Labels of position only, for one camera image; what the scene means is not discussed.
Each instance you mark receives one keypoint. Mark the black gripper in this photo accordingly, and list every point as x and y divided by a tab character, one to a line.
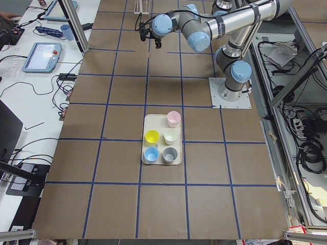
157	40

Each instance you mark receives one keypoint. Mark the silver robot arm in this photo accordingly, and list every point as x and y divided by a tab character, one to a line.
200	30

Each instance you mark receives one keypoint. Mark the pink ikea cup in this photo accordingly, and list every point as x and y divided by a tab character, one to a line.
173	119

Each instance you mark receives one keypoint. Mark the blue cup on desk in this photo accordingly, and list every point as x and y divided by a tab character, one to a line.
67	32

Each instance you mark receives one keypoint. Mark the yellow ikea cup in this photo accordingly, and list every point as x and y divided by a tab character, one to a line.
152	137

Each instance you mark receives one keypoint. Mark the white ikea cup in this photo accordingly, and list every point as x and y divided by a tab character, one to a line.
170	136

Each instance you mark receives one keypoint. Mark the blue ikea cup on tray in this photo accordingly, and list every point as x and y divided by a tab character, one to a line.
151	155

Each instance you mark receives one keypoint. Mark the grey ikea cup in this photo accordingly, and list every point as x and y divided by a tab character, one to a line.
170	155

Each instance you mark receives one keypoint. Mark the person's hand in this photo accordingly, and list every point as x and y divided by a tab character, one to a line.
8	15

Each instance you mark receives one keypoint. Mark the cream plastic tray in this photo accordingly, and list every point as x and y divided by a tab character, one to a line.
159	123

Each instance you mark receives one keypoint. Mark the blue checkered umbrella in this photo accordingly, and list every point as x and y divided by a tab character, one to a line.
49	31

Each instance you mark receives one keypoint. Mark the far teach pendant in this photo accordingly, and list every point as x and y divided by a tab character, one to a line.
55	13

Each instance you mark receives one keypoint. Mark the teach pendant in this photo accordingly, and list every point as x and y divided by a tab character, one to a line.
55	13
43	57

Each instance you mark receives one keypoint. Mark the near teach pendant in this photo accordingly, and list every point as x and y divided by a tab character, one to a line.
43	57

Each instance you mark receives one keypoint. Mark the white wire cup rack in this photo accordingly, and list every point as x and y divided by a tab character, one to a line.
142	6

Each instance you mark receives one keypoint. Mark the aluminium frame post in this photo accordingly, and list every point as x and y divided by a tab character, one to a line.
75	25

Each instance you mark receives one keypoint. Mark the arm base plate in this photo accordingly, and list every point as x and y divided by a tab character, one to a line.
242	102

